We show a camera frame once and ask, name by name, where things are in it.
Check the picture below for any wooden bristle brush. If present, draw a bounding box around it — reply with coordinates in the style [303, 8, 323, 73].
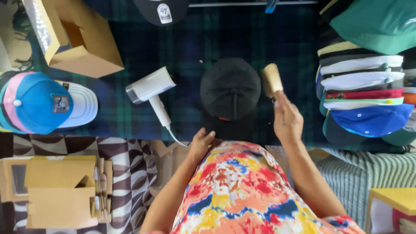
[262, 63, 284, 99]

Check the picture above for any stack of assorted caps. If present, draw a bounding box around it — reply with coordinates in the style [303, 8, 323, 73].
[315, 28, 416, 147]

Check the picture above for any metal rod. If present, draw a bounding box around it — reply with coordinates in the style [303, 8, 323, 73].
[188, 1, 318, 8]

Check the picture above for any brown cardboard sheet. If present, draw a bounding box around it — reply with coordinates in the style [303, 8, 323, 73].
[149, 140, 193, 189]

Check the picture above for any person's left hand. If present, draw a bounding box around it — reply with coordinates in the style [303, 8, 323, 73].
[188, 127, 219, 163]

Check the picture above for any white hair dryer cable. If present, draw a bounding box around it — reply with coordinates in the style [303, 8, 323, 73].
[167, 127, 189, 148]

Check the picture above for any pile of flat cardboard boxes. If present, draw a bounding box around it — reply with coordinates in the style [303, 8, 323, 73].
[0, 155, 114, 229]

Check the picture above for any person's right hand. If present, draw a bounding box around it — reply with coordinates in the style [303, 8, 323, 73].
[272, 90, 305, 144]

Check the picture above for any green cap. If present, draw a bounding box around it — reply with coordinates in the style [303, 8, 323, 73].
[329, 0, 416, 55]

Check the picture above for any yellow box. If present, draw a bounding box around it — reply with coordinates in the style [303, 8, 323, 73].
[365, 187, 416, 234]

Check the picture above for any open cardboard window box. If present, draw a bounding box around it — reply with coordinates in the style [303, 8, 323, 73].
[22, 0, 125, 79]

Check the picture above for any green white striped cloth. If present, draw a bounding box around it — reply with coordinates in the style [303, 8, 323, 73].
[307, 147, 416, 229]

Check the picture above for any blue cap with white brim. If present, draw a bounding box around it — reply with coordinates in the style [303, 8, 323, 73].
[15, 72, 99, 135]

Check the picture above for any brown white patterned cloth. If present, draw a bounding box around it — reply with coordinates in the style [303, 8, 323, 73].
[0, 133, 163, 234]

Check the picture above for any black cap with white sticker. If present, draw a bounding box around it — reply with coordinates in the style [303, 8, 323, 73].
[133, 0, 190, 27]

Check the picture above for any white hair dryer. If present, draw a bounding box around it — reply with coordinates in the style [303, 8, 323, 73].
[125, 66, 177, 130]

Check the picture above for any person's tie-dye dress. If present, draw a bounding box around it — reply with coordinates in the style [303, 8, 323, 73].
[169, 140, 366, 234]

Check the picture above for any beige patterned rug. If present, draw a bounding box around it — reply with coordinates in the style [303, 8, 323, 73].
[0, 0, 43, 73]

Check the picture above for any plain black cap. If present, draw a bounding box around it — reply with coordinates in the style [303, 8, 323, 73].
[199, 57, 262, 141]

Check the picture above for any dark plaid blanket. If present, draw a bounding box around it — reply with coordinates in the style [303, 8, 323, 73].
[31, 0, 410, 154]

